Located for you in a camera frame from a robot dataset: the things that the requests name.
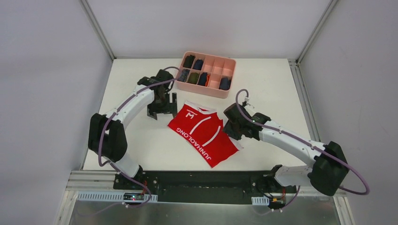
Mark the blue orange rolled underwear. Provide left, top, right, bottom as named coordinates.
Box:
left=197, top=72, right=211, bottom=87

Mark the navy rolled underwear top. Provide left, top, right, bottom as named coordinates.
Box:
left=192, top=59, right=204, bottom=70

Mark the pink compartment organizer box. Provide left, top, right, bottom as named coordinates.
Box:
left=175, top=52, right=237, bottom=98

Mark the dark blue rolled underwear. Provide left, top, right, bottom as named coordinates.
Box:
left=219, top=77, right=231, bottom=90

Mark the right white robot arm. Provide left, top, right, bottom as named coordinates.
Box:
left=223, top=104, right=349, bottom=196

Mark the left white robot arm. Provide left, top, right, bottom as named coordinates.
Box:
left=88, top=67, right=177, bottom=190

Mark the blue striped rolled underwear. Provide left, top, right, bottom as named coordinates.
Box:
left=177, top=68, right=190, bottom=82

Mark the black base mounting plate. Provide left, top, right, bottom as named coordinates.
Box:
left=113, top=170, right=298, bottom=205

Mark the olive green rolled underwear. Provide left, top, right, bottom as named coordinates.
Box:
left=187, top=72, right=200, bottom=84

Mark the black rolled underwear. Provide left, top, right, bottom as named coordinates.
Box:
left=183, top=54, right=196, bottom=68

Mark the red underwear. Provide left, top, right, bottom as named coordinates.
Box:
left=168, top=101, right=239, bottom=168

